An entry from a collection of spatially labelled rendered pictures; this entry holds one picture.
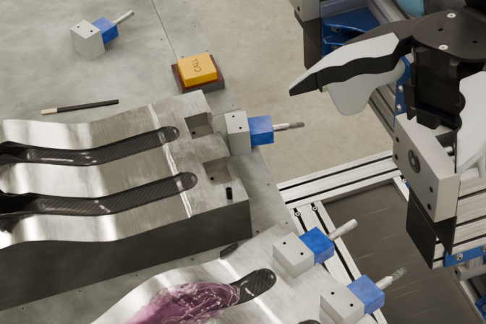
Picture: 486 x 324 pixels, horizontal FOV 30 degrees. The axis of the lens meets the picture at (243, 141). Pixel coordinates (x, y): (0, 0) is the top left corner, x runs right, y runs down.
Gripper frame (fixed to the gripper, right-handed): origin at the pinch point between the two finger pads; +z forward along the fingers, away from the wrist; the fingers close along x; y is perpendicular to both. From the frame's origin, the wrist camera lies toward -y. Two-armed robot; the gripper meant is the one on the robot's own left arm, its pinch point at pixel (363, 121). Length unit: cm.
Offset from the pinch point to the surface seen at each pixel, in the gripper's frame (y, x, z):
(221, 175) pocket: 52, 55, -25
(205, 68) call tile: 52, 78, -42
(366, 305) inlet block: 56, 23, -21
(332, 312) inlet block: 56, 26, -17
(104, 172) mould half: 49, 67, -12
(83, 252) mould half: 51, 58, 0
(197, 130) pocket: 51, 65, -29
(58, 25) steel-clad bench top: 51, 114, -35
